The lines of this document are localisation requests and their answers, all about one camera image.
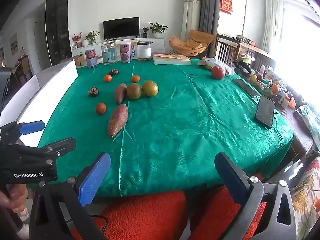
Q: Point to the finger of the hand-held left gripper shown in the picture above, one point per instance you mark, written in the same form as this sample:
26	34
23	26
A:
62	145
32	126

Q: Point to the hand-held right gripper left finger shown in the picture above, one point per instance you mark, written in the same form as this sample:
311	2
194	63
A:
93	177

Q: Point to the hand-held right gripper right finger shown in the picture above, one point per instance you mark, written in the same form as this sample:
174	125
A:
230	177

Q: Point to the large sweet potato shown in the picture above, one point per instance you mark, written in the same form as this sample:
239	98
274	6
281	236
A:
118	121

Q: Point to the small sweet potato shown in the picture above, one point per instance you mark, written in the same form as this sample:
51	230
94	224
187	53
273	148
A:
120	93

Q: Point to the brownish green pear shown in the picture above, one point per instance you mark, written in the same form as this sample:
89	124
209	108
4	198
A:
134	91

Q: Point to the yellow green pear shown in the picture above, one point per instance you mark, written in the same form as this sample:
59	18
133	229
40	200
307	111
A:
150	88

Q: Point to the red apple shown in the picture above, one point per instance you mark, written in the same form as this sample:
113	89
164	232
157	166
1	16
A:
218	73

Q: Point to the person's left hand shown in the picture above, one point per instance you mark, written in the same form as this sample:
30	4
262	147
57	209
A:
17	197

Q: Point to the white fluffy cloth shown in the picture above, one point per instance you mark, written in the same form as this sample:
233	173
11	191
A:
24	220

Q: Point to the tangerine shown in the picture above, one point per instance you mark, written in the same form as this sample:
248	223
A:
100	108
107	78
135	78

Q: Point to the dark wrinkled passion fruit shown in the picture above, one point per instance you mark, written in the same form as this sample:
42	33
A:
93	92
114	72

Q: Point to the person's red fleece pants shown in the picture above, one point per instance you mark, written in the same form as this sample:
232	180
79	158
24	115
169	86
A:
150	217

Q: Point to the green tablecloth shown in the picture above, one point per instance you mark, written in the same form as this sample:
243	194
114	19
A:
175	130

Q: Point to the propped black smartphone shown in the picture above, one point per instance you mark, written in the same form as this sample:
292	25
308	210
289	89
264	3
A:
265	111

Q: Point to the cardboard box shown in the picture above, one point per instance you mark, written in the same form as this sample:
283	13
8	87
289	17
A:
77	60

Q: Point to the floral cushion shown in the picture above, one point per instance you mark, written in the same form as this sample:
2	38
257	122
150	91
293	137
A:
308	195

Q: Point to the pink label tin can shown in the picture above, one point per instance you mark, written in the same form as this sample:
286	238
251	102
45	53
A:
91	58
125	52

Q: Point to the teal cloth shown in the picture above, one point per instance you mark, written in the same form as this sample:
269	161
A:
310	120

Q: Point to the red flower arrangement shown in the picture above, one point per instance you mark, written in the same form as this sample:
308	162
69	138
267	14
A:
77	38

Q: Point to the clear glass jar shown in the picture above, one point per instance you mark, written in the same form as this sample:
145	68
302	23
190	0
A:
109	53

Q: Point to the black cabinet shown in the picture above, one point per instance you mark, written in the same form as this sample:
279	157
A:
58	25

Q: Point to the green plant in vase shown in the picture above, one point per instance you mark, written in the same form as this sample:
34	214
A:
92	37

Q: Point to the black bag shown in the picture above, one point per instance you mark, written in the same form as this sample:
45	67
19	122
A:
242	67

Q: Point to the white plastic bag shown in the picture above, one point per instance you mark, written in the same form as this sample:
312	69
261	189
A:
215	62

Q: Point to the green pot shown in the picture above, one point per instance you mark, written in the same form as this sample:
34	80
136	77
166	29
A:
246	58

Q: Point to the clear jar with black lid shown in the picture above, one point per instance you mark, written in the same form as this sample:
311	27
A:
144	51

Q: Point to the black television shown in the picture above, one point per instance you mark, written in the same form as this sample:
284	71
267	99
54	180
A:
121	28

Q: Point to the thick white book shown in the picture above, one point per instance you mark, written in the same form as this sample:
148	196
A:
172	59

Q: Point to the white television cabinet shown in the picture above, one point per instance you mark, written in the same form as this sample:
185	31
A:
157	43

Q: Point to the small potted plant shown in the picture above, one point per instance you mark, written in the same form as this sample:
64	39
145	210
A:
145	32

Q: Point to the orange lounge chair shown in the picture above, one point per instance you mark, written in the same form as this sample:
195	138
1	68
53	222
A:
192	41

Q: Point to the large potted green plant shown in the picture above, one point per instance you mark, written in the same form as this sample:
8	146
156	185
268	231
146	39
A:
157	28

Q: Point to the white curtain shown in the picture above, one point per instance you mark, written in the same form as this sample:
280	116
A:
273	22

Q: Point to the covered standing air conditioner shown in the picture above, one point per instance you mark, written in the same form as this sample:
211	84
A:
190	17

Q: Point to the grey curtain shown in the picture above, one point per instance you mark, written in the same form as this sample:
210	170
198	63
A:
208	5

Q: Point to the red wall hanging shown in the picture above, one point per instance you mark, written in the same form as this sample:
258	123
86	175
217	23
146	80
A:
226	4

